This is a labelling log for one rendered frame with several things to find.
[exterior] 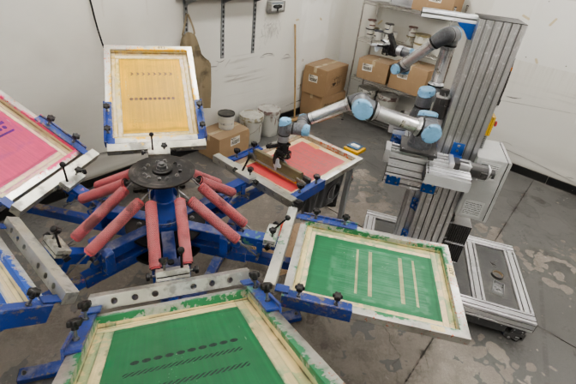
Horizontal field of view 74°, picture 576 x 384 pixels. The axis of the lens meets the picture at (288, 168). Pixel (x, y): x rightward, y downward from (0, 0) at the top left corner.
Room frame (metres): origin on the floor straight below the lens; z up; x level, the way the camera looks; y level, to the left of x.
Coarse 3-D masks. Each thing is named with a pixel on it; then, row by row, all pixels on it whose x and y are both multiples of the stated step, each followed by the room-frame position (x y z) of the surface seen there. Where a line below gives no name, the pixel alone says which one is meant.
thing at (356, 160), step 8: (296, 136) 2.73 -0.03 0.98; (304, 136) 2.77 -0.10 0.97; (312, 136) 2.75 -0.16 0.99; (320, 144) 2.67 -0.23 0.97; (328, 144) 2.64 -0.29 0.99; (336, 152) 2.58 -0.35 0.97; (344, 152) 2.54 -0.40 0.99; (240, 160) 2.26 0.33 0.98; (352, 160) 2.43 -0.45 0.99; (360, 160) 2.45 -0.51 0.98; (344, 168) 2.30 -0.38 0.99; (352, 168) 2.38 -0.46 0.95; (328, 176) 2.17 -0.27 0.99; (336, 176) 2.21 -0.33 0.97; (288, 192) 1.93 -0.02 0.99
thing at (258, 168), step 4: (296, 144) 2.65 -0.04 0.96; (300, 144) 2.66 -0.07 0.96; (304, 144) 2.67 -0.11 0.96; (308, 144) 2.67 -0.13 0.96; (292, 148) 2.57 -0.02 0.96; (296, 148) 2.58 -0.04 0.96; (304, 148) 2.59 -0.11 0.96; (308, 148) 2.60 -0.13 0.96; (312, 148) 2.61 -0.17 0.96; (312, 152) 2.55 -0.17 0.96; (316, 152) 2.56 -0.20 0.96; (320, 152) 2.57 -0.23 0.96; (252, 164) 2.27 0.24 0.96; (256, 164) 2.28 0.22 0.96; (256, 168) 2.22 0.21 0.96; (260, 168) 2.23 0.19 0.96; (264, 168) 2.23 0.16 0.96; (256, 172) 2.17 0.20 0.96; (260, 172) 2.17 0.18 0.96; (264, 172) 2.18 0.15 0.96; (268, 172) 2.19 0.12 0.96; (272, 172) 2.19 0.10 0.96; (264, 176) 2.14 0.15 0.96; (268, 176) 2.14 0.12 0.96; (272, 176) 2.15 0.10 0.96
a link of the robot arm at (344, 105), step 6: (348, 96) 2.27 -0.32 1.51; (336, 102) 2.28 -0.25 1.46; (342, 102) 2.25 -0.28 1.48; (348, 102) 2.23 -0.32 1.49; (324, 108) 2.27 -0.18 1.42; (330, 108) 2.25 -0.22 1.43; (336, 108) 2.24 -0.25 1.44; (342, 108) 2.23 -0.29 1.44; (348, 108) 2.23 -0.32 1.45; (300, 114) 2.34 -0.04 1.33; (306, 114) 2.28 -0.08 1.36; (312, 114) 2.26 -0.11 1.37; (318, 114) 2.25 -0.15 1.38; (324, 114) 2.24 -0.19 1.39; (330, 114) 2.24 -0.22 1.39; (336, 114) 2.25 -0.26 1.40; (306, 120) 2.25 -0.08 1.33; (312, 120) 2.25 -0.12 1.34; (318, 120) 2.25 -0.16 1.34
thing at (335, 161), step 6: (324, 156) 2.51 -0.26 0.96; (330, 156) 2.52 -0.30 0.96; (336, 162) 2.44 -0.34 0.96; (342, 162) 2.45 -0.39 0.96; (324, 168) 2.33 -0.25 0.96; (330, 168) 2.34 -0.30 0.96; (276, 174) 2.18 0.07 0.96; (306, 174) 2.22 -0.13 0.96; (312, 174) 2.23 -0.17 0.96; (276, 180) 2.10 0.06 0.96; (282, 180) 2.11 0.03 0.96; (288, 180) 2.12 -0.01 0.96; (312, 180) 2.15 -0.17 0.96; (282, 186) 2.04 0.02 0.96; (288, 186) 2.05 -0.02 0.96; (294, 186) 2.06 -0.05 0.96
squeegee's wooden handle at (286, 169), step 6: (258, 150) 2.28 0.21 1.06; (258, 156) 2.27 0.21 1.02; (264, 156) 2.24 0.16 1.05; (270, 156) 2.22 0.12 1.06; (264, 162) 2.24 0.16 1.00; (270, 162) 2.20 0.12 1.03; (282, 162) 2.16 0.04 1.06; (282, 168) 2.14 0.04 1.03; (288, 168) 2.11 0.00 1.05; (294, 168) 2.10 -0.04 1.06; (288, 174) 2.10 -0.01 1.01; (294, 174) 2.08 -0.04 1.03; (300, 174) 2.05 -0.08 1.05
